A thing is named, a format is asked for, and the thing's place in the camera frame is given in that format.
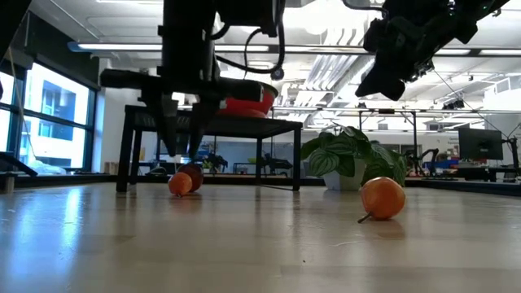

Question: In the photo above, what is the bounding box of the green plant white pot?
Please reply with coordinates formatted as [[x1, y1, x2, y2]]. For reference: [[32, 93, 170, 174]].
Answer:
[[300, 124, 409, 192]]

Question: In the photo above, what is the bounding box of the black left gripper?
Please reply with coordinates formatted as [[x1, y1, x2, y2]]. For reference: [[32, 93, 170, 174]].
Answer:
[[99, 24, 265, 160]]

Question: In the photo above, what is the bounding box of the black computer monitor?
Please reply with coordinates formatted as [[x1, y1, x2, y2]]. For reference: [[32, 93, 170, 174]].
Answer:
[[458, 127, 505, 162]]

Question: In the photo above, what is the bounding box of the long linear ceiling light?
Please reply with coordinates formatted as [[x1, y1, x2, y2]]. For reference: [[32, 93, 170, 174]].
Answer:
[[67, 40, 521, 58]]

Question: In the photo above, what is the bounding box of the black perforated metal rack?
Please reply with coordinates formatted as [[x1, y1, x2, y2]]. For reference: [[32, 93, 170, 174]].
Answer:
[[116, 104, 304, 193]]

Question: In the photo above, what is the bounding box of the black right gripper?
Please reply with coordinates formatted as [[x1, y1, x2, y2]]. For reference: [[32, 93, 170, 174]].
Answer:
[[354, 0, 479, 102]]

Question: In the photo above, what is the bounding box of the red collapsible colander grey rim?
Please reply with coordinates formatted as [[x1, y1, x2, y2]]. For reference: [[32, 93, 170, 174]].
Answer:
[[219, 81, 280, 119]]

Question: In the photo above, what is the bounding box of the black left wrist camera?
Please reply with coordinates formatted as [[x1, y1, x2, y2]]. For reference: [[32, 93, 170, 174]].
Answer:
[[215, 0, 286, 37]]

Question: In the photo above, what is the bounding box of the dark red apple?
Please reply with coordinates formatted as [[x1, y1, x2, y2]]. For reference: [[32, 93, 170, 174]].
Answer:
[[177, 162, 204, 193]]

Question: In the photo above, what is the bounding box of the large window black frame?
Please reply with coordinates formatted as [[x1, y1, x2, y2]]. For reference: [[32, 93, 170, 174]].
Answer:
[[0, 60, 101, 174]]

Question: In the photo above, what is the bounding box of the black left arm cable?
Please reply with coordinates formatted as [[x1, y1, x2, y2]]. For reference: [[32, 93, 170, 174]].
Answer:
[[211, 15, 286, 77]]

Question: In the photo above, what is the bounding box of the black metal gantry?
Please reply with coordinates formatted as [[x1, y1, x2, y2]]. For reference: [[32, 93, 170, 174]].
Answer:
[[304, 106, 420, 164]]

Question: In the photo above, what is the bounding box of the black ceiling spotlight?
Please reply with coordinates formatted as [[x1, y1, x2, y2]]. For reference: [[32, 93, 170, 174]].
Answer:
[[442, 98, 466, 111]]

